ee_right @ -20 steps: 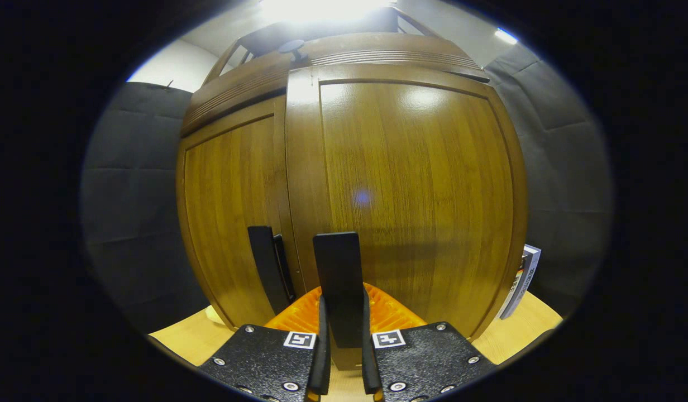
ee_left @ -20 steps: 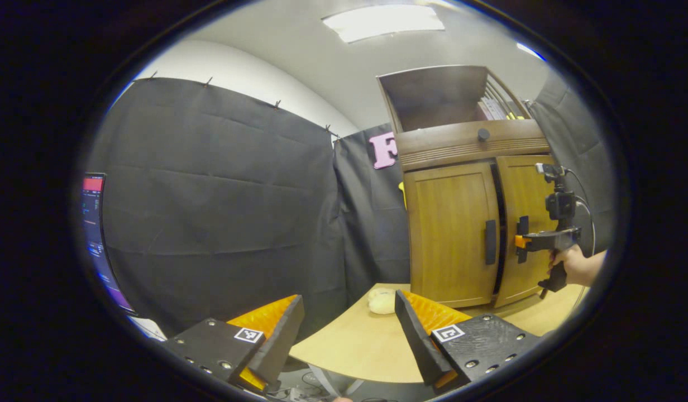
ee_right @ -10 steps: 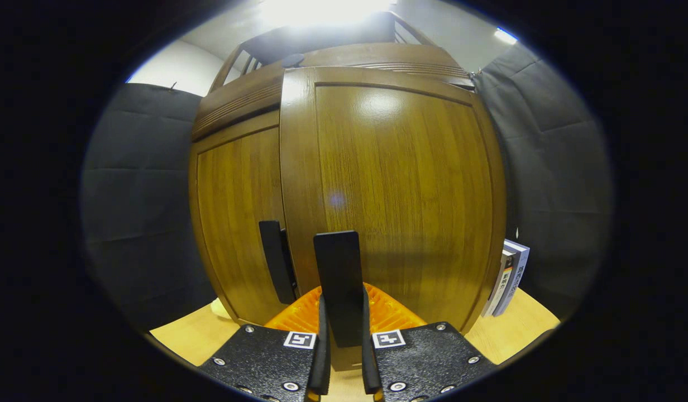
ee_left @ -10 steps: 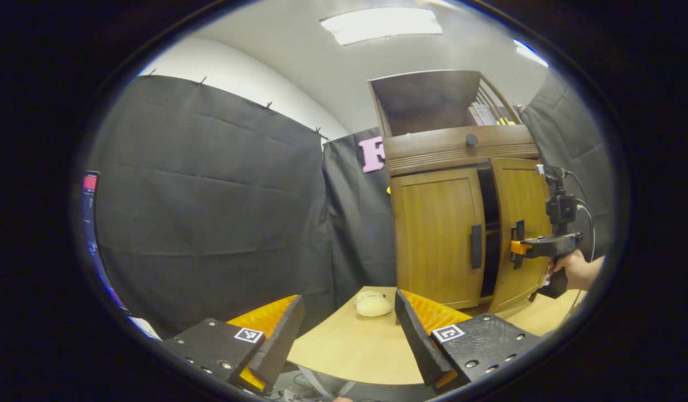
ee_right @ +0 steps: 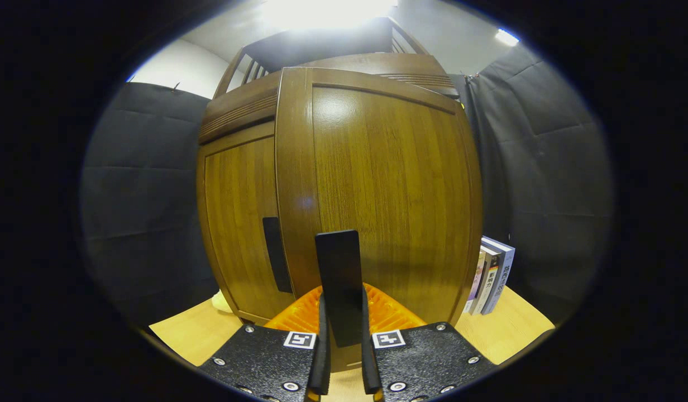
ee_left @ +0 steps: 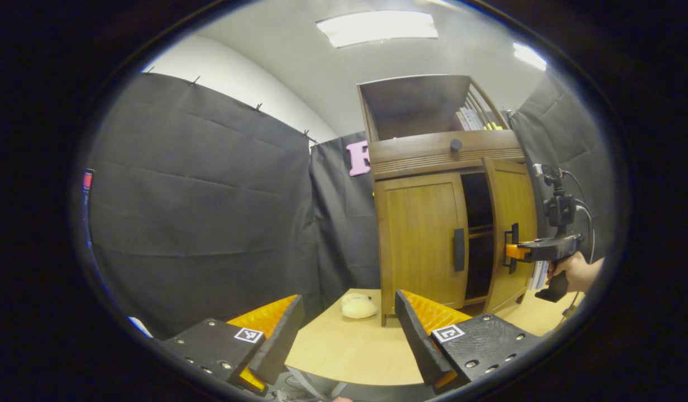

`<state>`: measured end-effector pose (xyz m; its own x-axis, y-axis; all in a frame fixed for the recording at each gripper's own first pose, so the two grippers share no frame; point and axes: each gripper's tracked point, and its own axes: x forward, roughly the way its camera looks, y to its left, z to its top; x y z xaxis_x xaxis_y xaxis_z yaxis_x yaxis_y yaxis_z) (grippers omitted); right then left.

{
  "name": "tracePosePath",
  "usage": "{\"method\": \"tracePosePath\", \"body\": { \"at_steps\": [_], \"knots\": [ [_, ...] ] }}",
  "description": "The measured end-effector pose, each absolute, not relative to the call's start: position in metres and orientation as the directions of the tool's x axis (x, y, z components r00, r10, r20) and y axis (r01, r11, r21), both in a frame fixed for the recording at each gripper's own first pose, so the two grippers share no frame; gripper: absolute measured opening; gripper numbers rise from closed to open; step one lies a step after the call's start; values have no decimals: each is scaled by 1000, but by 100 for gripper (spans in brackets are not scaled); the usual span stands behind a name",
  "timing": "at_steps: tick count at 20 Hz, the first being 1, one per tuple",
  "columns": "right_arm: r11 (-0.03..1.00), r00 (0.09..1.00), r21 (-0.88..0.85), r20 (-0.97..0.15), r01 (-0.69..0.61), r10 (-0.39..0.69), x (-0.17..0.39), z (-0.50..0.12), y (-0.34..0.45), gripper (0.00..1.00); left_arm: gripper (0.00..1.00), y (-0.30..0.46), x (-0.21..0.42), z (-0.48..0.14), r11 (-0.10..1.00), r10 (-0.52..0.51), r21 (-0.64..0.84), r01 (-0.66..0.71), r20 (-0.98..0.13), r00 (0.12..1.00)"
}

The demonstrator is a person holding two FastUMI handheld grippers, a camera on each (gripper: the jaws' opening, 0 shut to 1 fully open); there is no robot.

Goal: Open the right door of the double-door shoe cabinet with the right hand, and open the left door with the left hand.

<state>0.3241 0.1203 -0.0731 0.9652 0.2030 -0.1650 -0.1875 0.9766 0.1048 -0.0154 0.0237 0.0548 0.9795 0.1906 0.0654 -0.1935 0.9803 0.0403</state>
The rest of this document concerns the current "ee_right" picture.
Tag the small ceiling light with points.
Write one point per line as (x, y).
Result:
(506, 37)

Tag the grey-blue book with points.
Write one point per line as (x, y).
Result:
(503, 273)

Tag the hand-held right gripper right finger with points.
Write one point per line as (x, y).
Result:
(369, 363)

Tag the wooden double-door shoe cabinet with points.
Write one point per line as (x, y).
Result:
(333, 47)

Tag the black backdrop cloth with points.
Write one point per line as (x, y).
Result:
(143, 212)
(550, 195)

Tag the cream soft object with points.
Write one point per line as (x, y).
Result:
(221, 302)

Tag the large ceiling light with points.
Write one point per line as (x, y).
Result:
(327, 12)

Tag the wooden shoe cabinet door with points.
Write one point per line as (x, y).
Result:
(388, 195)
(238, 223)

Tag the black-spined book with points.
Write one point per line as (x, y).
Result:
(489, 282)

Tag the pale-spined book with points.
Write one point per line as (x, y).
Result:
(476, 282)

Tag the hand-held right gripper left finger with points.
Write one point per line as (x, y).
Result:
(324, 363)

